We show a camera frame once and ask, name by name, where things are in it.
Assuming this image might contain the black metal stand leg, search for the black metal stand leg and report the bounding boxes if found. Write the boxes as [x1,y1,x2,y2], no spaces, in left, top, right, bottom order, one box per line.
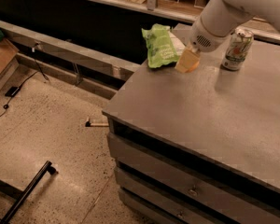
[0,161,57,224]

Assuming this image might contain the orange fruit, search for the orange fruit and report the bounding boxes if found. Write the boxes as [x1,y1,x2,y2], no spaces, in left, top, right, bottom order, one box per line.
[187,62,199,73]

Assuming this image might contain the green rice chip bag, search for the green rice chip bag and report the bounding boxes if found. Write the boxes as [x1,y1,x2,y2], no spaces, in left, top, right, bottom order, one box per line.
[142,24,185,69]

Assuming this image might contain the cardboard box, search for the cardboard box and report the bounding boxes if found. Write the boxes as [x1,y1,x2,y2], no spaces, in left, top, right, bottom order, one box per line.
[0,38,19,90]

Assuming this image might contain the grey metal shelf rail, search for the grey metal shelf rail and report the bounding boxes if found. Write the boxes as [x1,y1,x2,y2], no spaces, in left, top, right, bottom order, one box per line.
[0,21,140,81]

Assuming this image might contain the grey drawer cabinet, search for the grey drawer cabinet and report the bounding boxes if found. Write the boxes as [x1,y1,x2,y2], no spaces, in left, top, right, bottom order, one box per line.
[105,42,280,224]

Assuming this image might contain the white green soda can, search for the white green soda can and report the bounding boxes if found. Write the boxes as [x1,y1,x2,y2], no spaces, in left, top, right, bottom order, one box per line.
[221,28,254,71]

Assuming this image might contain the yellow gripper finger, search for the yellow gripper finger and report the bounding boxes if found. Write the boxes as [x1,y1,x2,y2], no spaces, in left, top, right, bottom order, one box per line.
[175,48,201,73]

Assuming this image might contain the black power adapter with cable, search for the black power adapter with cable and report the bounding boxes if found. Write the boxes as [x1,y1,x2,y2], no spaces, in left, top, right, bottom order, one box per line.
[0,59,49,118]

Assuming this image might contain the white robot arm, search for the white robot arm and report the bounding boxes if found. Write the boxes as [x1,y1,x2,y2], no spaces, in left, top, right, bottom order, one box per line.
[175,0,280,73]

